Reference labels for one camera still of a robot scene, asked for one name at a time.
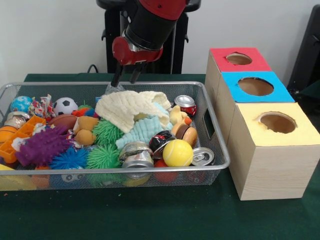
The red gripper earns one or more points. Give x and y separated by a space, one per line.
132 54

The clear plastic bag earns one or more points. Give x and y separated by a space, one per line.
113 89

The cream knitted cloth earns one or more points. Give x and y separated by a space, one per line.
125 109

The yellow plush duck toy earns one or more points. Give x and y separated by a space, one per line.
179 116

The small toy hamburger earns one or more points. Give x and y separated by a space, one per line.
184 134

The purple spiky ball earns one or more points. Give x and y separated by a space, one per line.
42 147

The clear shallow mesh bin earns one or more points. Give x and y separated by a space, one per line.
100 175

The wooden box with three holes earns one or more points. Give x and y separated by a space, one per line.
272 160

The light teal cloth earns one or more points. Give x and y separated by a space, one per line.
140 132

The red soda can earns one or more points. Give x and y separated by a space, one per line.
186 104

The small soccer ball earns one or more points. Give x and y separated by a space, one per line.
65 106

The crushed silver can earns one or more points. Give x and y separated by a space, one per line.
136 155

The green spiky ball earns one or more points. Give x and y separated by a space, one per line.
103 157

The yellow tennis ball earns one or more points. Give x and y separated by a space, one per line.
177 152

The silver can with pull tab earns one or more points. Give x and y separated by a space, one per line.
202 156

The small orange basketball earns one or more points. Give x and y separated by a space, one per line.
6 134

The dark green table cloth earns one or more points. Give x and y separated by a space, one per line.
150 215

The black side stand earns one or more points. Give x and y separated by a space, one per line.
310 50

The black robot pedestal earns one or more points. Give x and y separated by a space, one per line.
175 55

